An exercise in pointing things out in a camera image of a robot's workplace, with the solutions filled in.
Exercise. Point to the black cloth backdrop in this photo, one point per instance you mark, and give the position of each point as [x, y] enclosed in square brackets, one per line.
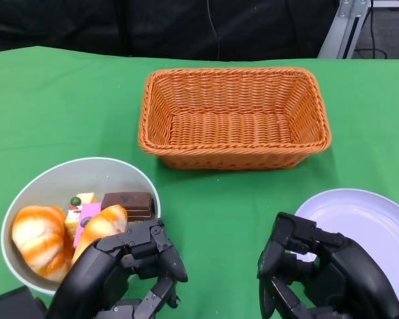
[119, 26]

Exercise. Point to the pale grey round bowl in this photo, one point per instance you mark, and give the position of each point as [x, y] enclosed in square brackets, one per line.
[70, 176]

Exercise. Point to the pink cake slice with blueberry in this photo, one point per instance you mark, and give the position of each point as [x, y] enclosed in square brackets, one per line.
[91, 212]

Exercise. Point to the chocolate layer cake slice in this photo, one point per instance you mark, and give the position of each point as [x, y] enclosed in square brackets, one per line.
[129, 201]

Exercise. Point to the green tablecloth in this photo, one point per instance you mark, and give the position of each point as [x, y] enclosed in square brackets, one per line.
[53, 116]

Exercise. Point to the orange wicker basket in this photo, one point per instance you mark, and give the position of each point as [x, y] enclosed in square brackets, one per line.
[232, 99]

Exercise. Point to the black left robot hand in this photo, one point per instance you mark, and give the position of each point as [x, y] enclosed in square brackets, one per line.
[96, 266]

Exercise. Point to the orange striped bread roll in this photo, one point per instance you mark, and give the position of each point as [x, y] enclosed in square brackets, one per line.
[36, 239]
[103, 222]

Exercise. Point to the white round plate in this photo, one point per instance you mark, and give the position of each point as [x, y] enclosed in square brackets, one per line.
[369, 216]

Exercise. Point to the silver metal frame stand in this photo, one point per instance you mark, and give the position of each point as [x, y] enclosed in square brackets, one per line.
[345, 26]

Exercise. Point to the yellow layer cake slice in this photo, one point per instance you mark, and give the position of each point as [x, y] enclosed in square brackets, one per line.
[71, 222]

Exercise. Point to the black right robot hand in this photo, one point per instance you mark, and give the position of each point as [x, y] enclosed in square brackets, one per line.
[352, 276]

